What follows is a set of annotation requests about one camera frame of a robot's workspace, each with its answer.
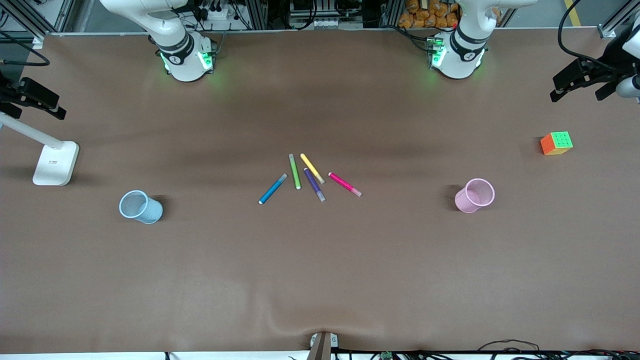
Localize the brown camera mount post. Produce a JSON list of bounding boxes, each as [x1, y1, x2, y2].
[[306, 331, 340, 360]]

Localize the black cable bundle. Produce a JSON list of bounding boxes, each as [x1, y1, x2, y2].
[[477, 339, 640, 360]]

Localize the orange snack packets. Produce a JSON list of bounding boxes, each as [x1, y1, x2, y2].
[[398, 0, 461, 29]]

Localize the purple marker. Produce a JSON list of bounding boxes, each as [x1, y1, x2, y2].
[[303, 168, 327, 203]]

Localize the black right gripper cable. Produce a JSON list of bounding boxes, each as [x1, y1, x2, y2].
[[0, 31, 51, 67]]

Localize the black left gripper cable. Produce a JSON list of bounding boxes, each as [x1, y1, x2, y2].
[[557, 0, 608, 71]]

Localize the aluminium frame profile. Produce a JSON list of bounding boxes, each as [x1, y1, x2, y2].
[[597, 0, 640, 40], [0, 0, 76, 40]]

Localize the colourful puzzle cube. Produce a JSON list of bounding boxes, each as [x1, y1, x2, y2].
[[540, 131, 574, 156]]

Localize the white desk lamp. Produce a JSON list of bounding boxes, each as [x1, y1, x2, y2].
[[0, 111, 80, 187]]

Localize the blue mesh cup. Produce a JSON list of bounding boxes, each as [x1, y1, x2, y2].
[[118, 189, 164, 225]]

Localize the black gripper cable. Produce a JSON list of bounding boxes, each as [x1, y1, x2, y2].
[[0, 31, 51, 67], [557, 0, 608, 71]]

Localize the pink marker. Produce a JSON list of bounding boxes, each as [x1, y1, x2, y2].
[[328, 172, 363, 198]]

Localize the blue marker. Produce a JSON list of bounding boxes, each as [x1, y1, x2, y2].
[[258, 173, 289, 205]]

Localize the pink mesh cup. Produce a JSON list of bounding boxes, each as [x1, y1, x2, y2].
[[454, 178, 496, 214]]

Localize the white power strip with plugs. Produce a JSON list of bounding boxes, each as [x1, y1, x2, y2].
[[197, 4, 237, 24]]

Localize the brown table mat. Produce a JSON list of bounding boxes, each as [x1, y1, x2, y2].
[[0, 29, 640, 353]]

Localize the green marker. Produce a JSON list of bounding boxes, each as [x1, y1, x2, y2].
[[288, 153, 302, 190]]

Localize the yellow marker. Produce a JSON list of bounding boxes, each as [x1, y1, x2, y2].
[[300, 153, 326, 185]]

